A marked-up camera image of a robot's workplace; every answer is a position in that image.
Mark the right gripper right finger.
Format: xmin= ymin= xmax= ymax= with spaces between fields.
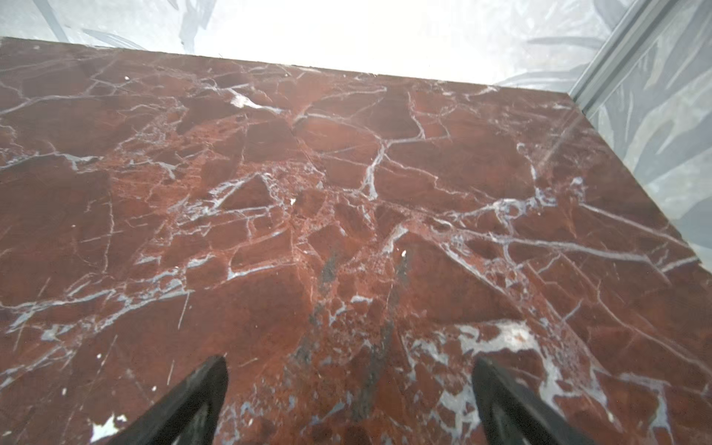
xmin=472 ymin=357 xmax=593 ymax=445

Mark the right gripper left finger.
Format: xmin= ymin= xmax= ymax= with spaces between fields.
xmin=109 ymin=355 xmax=229 ymax=444

